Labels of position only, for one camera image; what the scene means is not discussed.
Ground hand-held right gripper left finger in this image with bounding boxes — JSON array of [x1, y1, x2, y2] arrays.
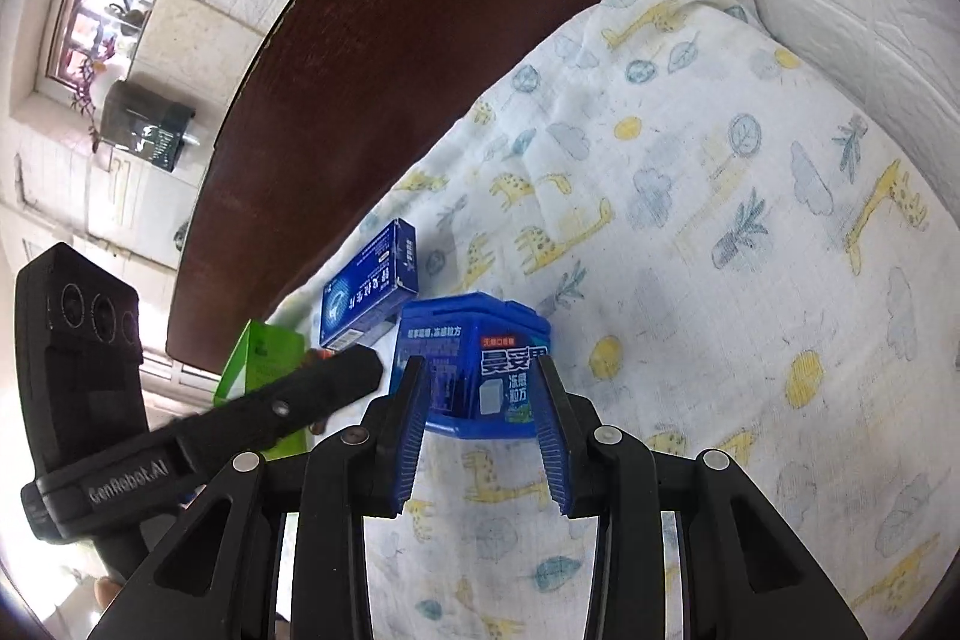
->
[[86, 357, 434, 640]]

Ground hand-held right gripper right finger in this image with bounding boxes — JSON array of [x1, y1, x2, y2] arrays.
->
[[531, 357, 871, 640]]

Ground brown wooden headboard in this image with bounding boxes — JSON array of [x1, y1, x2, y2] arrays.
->
[[166, 0, 702, 360]]

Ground long blue box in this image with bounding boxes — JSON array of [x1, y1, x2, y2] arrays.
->
[[319, 218, 421, 352]]

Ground black kitchen appliance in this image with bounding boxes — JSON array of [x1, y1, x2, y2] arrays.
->
[[101, 77, 200, 172]]

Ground blue square container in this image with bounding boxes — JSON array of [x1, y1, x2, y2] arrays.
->
[[390, 291, 552, 442]]

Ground potted plant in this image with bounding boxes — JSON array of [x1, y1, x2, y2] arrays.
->
[[67, 55, 106, 154]]

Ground printed blanket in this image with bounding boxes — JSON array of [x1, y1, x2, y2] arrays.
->
[[266, 0, 960, 640]]

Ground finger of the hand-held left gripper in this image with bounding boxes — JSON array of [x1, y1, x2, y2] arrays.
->
[[178, 344, 383, 485]]

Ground beige speckled board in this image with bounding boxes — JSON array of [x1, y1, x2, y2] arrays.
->
[[124, 0, 267, 109]]

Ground green cardboard box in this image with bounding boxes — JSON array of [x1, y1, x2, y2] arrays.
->
[[212, 319, 320, 461]]

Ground window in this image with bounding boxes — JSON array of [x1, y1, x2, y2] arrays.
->
[[49, 0, 162, 94]]

